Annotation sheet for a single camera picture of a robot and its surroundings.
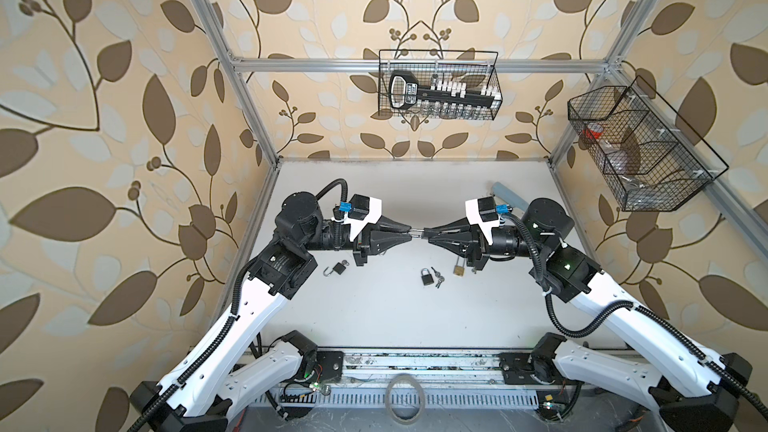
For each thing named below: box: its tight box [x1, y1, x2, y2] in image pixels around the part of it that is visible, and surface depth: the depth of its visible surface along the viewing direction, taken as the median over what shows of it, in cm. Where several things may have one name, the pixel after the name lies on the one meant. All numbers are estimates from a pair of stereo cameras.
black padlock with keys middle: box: [420, 266, 445, 289], surface depth 91 cm
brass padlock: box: [453, 256, 466, 278], surface depth 93 cm
